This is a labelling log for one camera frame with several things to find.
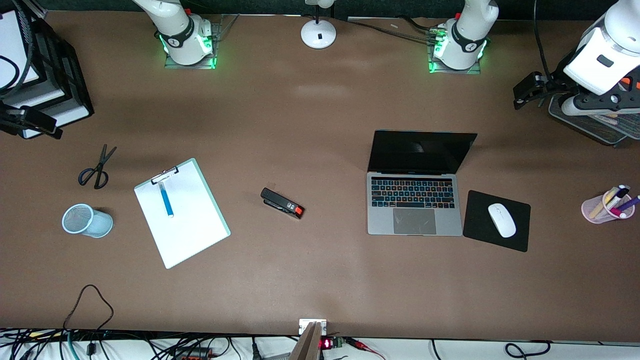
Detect blue marker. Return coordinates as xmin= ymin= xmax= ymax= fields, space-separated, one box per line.
xmin=159 ymin=181 xmax=175 ymax=219

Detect silver laptop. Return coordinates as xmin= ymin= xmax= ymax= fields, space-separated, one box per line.
xmin=366 ymin=130 xmax=478 ymax=237

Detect white black-capped marker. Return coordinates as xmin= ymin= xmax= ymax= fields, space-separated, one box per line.
xmin=606 ymin=184 xmax=632 ymax=211

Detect purple marker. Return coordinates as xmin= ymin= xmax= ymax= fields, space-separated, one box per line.
xmin=616 ymin=195 xmax=640 ymax=215

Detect black tiered document tray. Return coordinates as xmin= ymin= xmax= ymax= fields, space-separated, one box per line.
xmin=0 ymin=9 xmax=95 ymax=140

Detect black scissors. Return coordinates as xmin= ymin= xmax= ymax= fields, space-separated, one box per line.
xmin=77 ymin=144 xmax=118 ymax=191

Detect white paper stack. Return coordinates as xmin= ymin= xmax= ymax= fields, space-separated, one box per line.
xmin=0 ymin=10 xmax=41 ymax=92

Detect blue mesh pen cup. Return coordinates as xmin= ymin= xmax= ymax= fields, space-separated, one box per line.
xmin=61 ymin=202 xmax=114 ymax=239

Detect white computer mouse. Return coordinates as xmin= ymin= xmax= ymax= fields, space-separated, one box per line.
xmin=487 ymin=202 xmax=517 ymax=239

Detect beige pencil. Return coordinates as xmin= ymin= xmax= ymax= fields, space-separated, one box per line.
xmin=589 ymin=187 xmax=620 ymax=219

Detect black mouse pad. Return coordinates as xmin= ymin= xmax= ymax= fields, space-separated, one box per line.
xmin=462 ymin=189 xmax=532 ymax=253

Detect pink mesh pen cup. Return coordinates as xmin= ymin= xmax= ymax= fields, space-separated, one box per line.
xmin=581 ymin=187 xmax=636 ymax=225

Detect white paper sheet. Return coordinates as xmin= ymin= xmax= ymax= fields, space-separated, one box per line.
xmin=135 ymin=162 xmax=226 ymax=269

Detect teal clipboard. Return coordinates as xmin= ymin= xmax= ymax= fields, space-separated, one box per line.
xmin=133 ymin=157 xmax=232 ymax=271

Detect white round lamp base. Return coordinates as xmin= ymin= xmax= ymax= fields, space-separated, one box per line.
xmin=300 ymin=0 xmax=337 ymax=50

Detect black orange stapler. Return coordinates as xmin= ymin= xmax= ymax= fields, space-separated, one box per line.
xmin=260 ymin=187 xmax=306 ymax=220

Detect black orange power strip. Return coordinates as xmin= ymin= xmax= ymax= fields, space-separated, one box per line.
xmin=172 ymin=346 xmax=216 ymax=360

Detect white power outlet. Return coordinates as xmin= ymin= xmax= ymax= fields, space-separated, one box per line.
xmin=298 ymin=318 xmax=327 ymax=336

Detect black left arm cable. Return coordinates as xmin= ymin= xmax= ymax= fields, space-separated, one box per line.
xmin=533 ymin=0 xmax=557 ymax=83

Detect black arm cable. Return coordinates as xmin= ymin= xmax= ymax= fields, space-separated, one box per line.
xmin=0 ymin=0 xmax=35 ymax=97
xmin=533 ymin=0 xmax=557 ymax=83

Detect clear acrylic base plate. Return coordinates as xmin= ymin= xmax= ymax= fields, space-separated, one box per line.
xmin=427 ymin=30 xmax=482 ymax=76
xmin=164 ymin=14 xmax=240 ymax=70

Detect black wire mesh tray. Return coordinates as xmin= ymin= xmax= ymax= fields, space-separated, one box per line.
xmin=547 ymin=95 xmax=640 ymax=147

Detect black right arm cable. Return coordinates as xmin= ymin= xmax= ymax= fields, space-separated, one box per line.
xmin=0 ymin=0 xmax=35 ymax=97

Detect black cable bundle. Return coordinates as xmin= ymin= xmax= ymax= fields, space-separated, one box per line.
xmin=345 ymin=15 xmax=448 ymax=46

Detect black looped thin cable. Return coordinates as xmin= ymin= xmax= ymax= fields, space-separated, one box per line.
xmin=62 ymin=284 xmax=115 ymax=335

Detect tangled black cables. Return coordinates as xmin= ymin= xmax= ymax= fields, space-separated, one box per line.
xmin=0 ymin=327 xmax=301 ymax=360

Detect black coiled cable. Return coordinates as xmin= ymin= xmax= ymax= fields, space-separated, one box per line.
xmin=504 ymin=340 xmax=552 ymax=360

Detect red wire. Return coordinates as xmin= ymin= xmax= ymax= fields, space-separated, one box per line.
xmin=345 ymin=338 xmax=387 ymax=360

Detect wooden post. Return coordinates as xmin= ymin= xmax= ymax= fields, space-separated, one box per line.
xmin=289 ymin=321 xmax=323 ymax=360

